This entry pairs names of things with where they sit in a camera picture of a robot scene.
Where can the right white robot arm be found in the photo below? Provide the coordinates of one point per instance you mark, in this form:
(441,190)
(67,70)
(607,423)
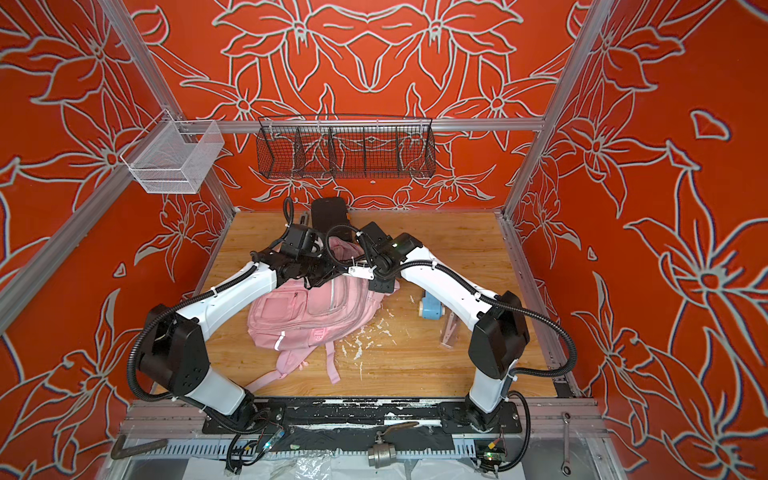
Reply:
(497,323)

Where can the blue pencil sharpener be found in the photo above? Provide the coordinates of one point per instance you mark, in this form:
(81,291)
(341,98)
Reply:
(430,307)

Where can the black wire wall basket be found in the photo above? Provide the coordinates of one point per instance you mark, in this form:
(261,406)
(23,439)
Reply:
(352,147)

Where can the metal ball valve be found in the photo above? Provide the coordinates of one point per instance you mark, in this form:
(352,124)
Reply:
(383,453)

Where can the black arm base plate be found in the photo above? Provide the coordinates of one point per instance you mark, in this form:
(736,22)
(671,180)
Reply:
(446,414)

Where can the white cable duct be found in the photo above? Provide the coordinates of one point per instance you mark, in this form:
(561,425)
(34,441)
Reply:
(215,449)

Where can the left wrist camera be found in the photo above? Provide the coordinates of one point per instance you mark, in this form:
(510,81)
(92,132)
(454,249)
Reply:
(299,240)

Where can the white wire wall basket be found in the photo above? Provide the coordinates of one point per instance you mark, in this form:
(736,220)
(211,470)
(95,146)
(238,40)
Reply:
(171,156)

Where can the pink student backpack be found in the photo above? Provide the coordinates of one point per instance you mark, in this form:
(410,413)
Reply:
(294,321)

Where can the silver wrench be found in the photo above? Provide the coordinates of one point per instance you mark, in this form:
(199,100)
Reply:
(565,468)

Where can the rusty metal bracket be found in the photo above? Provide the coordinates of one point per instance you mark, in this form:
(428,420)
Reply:
(121,451)

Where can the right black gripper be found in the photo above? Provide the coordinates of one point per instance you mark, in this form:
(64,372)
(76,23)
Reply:
(382,287)

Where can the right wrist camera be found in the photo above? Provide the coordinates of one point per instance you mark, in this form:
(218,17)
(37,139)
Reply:
(360,272)

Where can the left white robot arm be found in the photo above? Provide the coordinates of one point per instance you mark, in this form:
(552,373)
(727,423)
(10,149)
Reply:
(169,358)

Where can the black pencil case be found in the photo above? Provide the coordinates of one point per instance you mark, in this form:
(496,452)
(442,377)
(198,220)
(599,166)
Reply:
(328,212)

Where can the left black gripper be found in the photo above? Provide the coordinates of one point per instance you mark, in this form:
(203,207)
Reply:
(331,269)

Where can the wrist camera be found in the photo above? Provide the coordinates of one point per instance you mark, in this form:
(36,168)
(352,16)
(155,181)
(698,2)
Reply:
(299,240)
(360,272)

